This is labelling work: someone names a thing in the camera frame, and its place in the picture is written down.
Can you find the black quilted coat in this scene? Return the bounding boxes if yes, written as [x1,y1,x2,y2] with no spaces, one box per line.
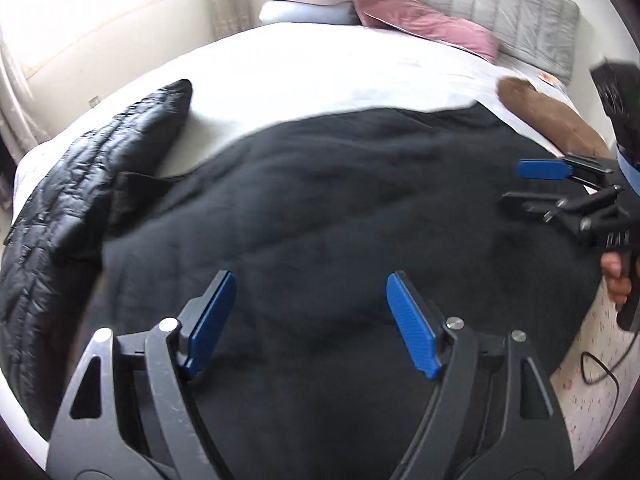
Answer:
[80,104,600,479]

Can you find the person's right hand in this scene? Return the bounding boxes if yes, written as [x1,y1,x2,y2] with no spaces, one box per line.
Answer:
[600,252,632,306]

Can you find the cherry print blanket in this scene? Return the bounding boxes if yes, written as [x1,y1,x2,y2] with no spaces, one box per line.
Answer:
[551,285,639,467]

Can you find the grey padded headboard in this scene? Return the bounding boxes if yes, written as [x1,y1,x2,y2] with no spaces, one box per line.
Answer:
[418,0,580,84]

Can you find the black shiny puffer jacket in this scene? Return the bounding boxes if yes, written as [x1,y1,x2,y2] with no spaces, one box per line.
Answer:
[1,79,193,438]

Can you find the pink velvet pillow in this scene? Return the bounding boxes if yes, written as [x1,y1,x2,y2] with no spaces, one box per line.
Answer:
[350,0,499,63]

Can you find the grey patterned curtain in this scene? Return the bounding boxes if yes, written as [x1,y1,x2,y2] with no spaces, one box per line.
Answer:
[0,37,51,209]

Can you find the folded light blue blanket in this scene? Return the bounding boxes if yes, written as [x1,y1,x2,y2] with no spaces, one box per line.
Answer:
[259,0,361,25]

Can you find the white bed sheet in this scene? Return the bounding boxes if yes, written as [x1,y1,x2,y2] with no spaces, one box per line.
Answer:
[13,23,558,212]

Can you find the brown corduroy garment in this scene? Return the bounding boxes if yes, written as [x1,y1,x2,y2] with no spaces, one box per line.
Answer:
[496,77,614,159]

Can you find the black cable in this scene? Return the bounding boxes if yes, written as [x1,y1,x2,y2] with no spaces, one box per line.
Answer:
[579,328,640,430]

